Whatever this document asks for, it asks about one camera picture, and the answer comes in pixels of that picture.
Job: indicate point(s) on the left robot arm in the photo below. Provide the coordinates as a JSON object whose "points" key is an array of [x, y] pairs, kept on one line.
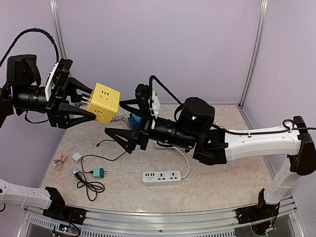
{"points": [[24, 93]]}

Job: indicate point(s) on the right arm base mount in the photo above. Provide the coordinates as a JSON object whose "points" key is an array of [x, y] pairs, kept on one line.
{"points": [[254, 213]]}

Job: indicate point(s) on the blue cube socket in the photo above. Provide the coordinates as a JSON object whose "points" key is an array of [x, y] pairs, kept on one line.
{"points": [[133, 122]]}

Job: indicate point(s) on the yellow cube socket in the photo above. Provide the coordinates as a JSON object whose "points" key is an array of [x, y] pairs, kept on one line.
{"points": [[103, 101]]}

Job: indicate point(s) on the front aluminium rail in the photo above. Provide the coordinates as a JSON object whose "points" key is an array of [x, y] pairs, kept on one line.
{"points": [[214, 223]]}

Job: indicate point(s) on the pale blue round charger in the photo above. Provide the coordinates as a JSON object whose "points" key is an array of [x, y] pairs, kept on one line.
{"points": [[74, 171]]}

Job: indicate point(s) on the white power strip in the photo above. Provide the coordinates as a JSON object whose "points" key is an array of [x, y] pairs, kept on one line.
{"points": [[162, 178]]}

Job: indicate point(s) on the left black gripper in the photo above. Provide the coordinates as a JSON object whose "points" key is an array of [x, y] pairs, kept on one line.
{"points": [[60, 114]]}

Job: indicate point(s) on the left aluminium frame post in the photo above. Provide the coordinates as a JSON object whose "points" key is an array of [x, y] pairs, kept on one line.
{"points": [[57, 29]]}

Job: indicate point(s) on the right aluminium frame post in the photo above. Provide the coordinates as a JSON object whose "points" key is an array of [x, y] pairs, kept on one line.
{"points": [[255, 53]]}

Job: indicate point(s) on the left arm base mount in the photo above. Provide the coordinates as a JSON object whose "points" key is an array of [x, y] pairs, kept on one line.
{"points": [[68, 214]]}

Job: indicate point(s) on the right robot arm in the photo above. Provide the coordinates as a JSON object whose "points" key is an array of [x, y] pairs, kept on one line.
{"points": [[193, 129]]}

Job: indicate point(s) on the teal charger with cable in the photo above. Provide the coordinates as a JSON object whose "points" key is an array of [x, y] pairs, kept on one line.
{"points": [[98, 173]]}

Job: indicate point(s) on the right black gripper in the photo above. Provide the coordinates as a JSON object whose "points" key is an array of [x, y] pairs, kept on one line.
{"points": [[130, 134]]}

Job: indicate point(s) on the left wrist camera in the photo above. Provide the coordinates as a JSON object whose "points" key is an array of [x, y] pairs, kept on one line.
{"points": [[57, 76]]}

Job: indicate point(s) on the white wall charger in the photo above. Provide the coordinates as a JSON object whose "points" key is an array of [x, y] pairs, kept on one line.
{"points": [[76, 157]]}

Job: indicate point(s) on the purple power strip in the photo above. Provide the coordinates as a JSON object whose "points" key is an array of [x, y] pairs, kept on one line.
{"points": [[121, 116]]}

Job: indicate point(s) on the aluminium frame post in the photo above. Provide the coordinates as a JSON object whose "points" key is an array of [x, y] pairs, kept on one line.
{"points": [[255, 53], [57, 29]]}

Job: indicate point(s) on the pink charger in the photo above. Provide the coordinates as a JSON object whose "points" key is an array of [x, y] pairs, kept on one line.
{"points": [[58, 161]]}

